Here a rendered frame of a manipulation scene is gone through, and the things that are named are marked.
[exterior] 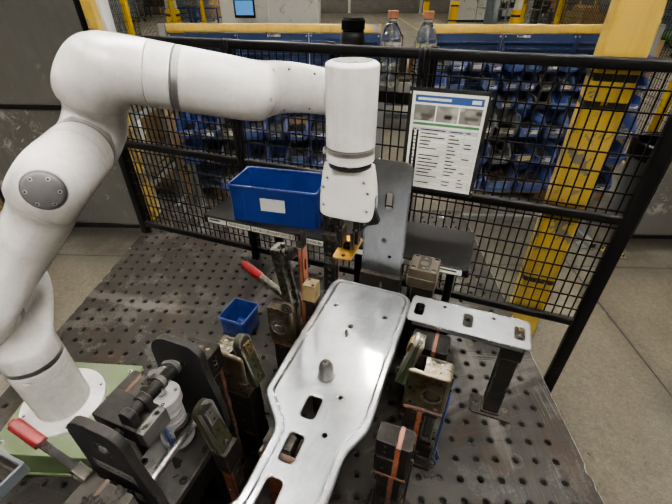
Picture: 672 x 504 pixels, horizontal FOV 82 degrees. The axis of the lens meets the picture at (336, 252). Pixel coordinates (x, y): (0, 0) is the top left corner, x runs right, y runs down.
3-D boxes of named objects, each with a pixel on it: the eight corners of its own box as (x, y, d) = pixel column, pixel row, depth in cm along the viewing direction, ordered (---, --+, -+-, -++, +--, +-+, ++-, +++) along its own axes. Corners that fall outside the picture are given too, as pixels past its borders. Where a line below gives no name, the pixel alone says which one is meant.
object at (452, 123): (471, 198, 119) (494, 92, 101) (399, 187, 125) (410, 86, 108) (472, 195, 120) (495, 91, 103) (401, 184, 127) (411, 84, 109)
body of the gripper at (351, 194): (314, 160, 65) (316, 218, 71) (372, 168, 62) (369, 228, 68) (330, 146, 71) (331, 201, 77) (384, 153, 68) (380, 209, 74)
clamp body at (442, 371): (433, 482, 93) (459, 393, 73) (385, 464, 96) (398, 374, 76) (439, 447, 100) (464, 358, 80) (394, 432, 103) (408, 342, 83)
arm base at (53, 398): (0, 428, 92) (-43, 384, 81) (61, 364, 107) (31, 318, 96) (69, 447, 90) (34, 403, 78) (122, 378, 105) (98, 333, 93)
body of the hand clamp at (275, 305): (298, 403, 110) (289, 313, 90) (276, 396, 112) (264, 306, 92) (306, 387, 114) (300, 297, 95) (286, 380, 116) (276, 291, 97)
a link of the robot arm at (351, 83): (322, 136, 69) (329, 154, 61) (321, 54, 62) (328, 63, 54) (368, 134, 70) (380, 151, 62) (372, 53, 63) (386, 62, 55)
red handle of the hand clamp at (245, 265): (292, 306, 90) (238, 264, 89) (288, 311, 91) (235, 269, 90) (300, 295, 93) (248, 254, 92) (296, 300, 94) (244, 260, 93)
